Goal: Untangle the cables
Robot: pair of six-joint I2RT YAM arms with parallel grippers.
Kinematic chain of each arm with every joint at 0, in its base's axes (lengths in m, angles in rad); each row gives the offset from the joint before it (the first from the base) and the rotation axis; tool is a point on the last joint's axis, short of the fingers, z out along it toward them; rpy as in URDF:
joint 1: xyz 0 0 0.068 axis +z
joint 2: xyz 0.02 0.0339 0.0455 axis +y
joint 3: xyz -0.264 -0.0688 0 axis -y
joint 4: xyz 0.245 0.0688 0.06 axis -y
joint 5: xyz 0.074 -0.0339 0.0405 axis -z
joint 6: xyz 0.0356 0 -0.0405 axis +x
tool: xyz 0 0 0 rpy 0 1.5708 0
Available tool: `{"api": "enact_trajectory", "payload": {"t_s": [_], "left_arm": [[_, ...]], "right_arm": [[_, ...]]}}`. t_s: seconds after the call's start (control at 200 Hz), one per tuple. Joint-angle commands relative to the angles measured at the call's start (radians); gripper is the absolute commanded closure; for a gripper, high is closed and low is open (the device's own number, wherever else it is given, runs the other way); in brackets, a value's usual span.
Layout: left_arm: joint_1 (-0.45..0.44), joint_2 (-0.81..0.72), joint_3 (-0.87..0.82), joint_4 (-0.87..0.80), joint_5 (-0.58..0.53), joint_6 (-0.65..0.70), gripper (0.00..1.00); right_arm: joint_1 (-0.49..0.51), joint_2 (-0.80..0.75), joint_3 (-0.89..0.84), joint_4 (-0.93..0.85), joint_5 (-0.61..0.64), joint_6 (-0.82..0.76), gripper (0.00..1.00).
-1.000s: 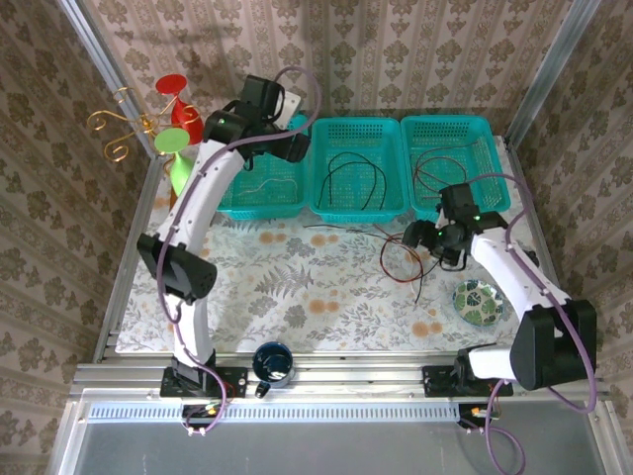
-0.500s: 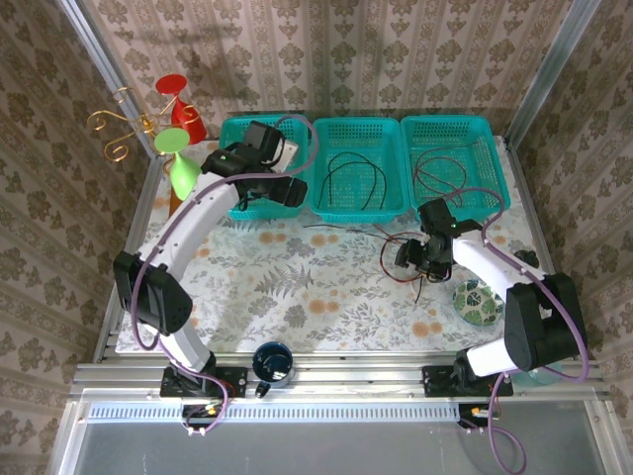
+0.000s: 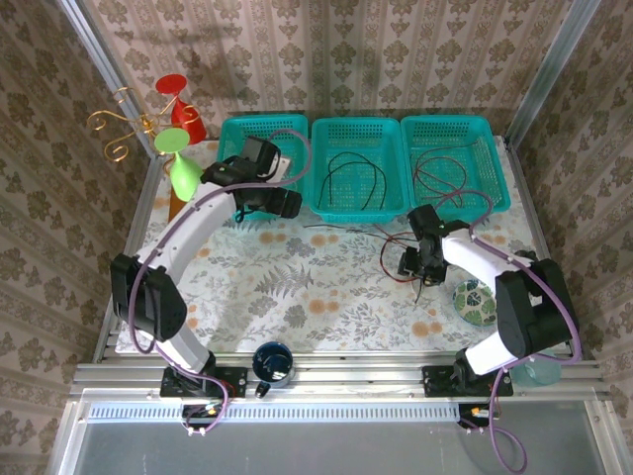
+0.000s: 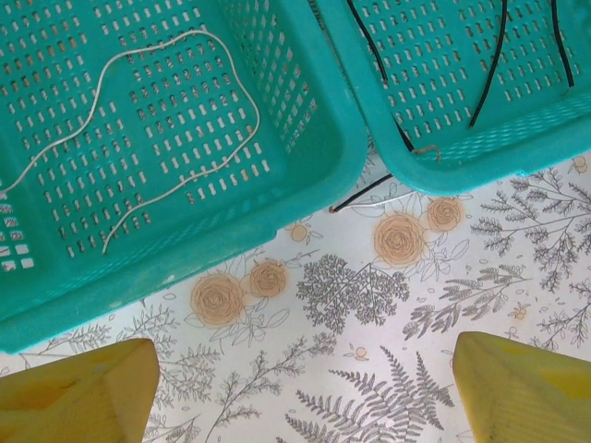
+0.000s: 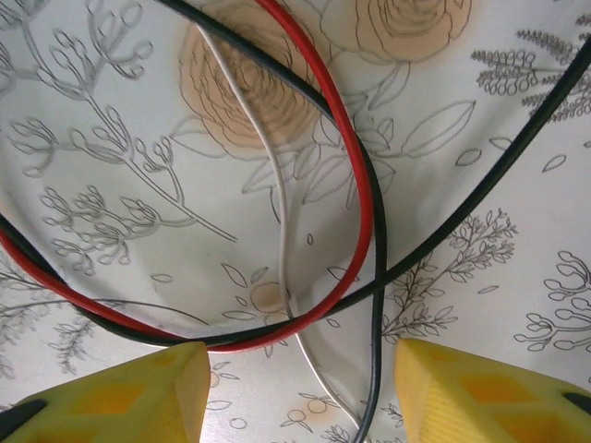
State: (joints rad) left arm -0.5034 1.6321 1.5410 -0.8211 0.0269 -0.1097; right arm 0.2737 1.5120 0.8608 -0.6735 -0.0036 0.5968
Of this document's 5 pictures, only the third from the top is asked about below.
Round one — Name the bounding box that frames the dark red cable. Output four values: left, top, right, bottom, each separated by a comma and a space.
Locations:
412, 142, 480, 209

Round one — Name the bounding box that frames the floral table mat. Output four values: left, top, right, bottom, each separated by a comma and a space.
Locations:
114, 136, 545, 355

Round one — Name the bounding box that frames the green wine glass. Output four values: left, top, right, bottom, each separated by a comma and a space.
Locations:
153, 127, 205, 203

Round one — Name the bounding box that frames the black cable connector block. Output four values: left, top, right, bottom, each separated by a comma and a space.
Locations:
181, 403, 223, 437
458, 403, 497, 432

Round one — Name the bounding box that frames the dark blue mug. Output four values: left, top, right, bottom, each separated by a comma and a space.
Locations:
251, 340, 296, 400

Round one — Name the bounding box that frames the bright red cable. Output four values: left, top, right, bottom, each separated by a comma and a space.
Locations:
379, 225, 429, 284

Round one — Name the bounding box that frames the white slotted cable duct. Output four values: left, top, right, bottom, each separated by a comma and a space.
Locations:
86, 401, 464, 423

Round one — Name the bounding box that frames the translucent teal cup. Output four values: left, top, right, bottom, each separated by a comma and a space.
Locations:
508, 353, 563, 387

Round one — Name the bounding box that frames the wooden rack base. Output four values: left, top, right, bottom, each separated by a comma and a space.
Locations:
167, 183, 185, 224

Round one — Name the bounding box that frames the thin dark cable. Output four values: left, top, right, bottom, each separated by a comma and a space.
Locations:
302, 223, 397, 235

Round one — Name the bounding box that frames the green leaf pattern bowl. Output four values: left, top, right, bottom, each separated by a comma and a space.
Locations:
452, 278, 498, 328

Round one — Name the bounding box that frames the red wine glass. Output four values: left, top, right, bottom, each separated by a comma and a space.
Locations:
155, 73, 208, 145

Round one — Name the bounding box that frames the gold wire glass rack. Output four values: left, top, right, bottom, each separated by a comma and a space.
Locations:
87, 87, 199, 172

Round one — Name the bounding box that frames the teal plastic basket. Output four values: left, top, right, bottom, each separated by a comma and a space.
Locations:
310, 117, 411, 224
217, 114, 311, 222
400, 115, 511, 217

